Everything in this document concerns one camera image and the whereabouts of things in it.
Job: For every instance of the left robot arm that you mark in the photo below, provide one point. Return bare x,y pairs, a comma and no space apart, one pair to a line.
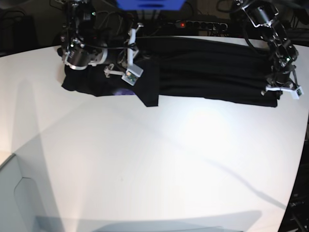
263,16

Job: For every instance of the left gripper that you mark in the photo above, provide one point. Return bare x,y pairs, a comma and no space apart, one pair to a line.
285,77

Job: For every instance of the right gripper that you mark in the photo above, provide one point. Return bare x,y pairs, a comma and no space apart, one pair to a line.
117,49

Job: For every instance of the grey cabinet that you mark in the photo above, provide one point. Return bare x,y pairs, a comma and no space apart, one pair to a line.
20,202

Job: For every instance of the black T-shirt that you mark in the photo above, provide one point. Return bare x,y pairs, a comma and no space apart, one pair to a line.
182,67

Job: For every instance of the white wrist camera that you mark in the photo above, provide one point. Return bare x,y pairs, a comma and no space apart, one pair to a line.
295,92
132,74

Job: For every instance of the blue box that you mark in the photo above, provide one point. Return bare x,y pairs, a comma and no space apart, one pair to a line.
170,5

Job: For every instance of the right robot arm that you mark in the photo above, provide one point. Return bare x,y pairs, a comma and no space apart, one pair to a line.
83,44

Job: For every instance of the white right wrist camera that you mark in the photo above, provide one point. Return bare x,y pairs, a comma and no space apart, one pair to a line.
132,74

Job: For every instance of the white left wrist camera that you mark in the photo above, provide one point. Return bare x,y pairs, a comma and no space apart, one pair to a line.
295,92

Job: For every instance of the black power strip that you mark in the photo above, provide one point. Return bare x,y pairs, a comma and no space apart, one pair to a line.
202,25

